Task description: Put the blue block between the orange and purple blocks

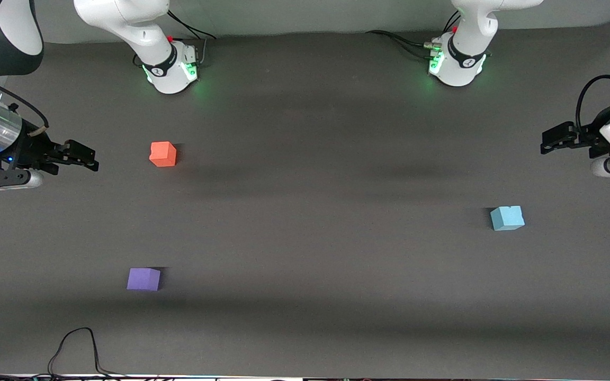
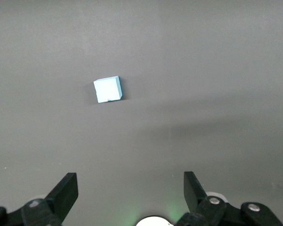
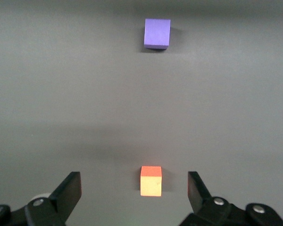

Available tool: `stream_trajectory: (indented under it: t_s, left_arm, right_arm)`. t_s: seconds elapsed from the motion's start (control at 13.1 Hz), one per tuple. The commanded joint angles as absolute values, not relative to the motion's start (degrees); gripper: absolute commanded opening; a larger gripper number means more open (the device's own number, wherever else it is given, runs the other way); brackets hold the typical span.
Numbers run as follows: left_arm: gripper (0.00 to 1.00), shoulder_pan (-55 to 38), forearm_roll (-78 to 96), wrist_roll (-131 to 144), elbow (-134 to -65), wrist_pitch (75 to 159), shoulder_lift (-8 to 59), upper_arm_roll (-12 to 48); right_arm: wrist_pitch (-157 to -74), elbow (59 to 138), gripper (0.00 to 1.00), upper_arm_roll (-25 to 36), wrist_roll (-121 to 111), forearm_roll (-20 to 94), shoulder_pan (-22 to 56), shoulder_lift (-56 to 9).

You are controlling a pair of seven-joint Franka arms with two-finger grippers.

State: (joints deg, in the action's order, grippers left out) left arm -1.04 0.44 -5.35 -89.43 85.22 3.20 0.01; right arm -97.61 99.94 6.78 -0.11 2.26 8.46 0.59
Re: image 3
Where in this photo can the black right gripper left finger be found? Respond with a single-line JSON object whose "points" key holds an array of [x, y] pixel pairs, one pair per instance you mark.
{"points": [[68, 190]]}

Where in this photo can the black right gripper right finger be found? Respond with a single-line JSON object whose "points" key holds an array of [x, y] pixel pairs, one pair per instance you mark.
{"points": [[197, 190]]}

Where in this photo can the orange block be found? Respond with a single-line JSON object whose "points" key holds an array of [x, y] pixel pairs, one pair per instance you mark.
{"points": [[151, 186]]}

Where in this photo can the purple block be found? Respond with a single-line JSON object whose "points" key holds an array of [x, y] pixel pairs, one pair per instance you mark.
{"points": [[156, 33]]}

